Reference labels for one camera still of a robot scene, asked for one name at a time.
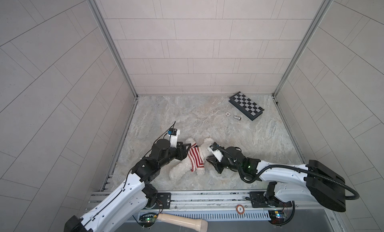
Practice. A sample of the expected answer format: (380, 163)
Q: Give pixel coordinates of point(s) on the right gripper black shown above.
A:
(215, 162)

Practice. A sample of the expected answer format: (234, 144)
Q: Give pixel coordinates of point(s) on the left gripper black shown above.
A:
(182, 155)

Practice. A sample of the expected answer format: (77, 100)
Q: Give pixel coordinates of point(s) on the red white striped sweater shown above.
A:
(196, 160)

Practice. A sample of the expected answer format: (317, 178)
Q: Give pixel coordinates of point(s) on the white teddy bear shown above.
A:
(185, 165)

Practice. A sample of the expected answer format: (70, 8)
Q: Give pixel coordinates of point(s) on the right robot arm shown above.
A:
(312, 182)

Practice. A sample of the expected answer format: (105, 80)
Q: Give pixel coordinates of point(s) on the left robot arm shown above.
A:
(133, 195)

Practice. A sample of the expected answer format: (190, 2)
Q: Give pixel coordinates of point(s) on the round red white sticker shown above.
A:
(240, 209)

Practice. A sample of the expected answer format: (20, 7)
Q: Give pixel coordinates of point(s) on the small metal cylinder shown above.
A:
(237, 117)

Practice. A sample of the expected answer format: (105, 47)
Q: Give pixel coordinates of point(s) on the black white checkerboard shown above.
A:
(247, 106)

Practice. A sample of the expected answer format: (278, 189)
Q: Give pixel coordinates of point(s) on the right green circuit board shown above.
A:
(277, 217)

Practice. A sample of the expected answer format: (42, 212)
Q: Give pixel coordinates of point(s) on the green circuit board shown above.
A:
(277, 217)
(147, 220)

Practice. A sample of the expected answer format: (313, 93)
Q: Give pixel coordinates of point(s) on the left green circuit board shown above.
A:
(147, 220)

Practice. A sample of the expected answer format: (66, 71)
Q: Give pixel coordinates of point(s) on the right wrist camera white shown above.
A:
(216, 152)

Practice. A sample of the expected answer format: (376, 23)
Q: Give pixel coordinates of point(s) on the aluminium front rail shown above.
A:
(221, 206)

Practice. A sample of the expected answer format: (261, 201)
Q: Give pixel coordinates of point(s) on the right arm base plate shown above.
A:
(261, 200)

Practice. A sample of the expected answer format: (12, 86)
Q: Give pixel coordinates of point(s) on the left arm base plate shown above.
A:
(160, 201)

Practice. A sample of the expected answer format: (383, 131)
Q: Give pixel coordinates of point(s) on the beige wooden handle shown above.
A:
(198, 225)

